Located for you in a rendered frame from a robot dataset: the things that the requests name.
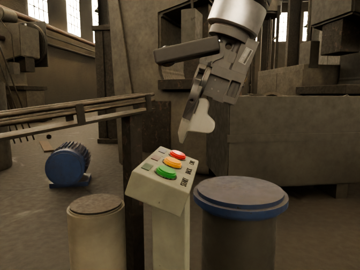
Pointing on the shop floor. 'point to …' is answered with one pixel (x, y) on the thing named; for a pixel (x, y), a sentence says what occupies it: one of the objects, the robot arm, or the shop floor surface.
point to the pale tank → (274, 9)
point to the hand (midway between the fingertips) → (180, 135)
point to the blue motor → (68, 166)
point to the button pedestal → (166, 209)
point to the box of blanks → (287, 140)
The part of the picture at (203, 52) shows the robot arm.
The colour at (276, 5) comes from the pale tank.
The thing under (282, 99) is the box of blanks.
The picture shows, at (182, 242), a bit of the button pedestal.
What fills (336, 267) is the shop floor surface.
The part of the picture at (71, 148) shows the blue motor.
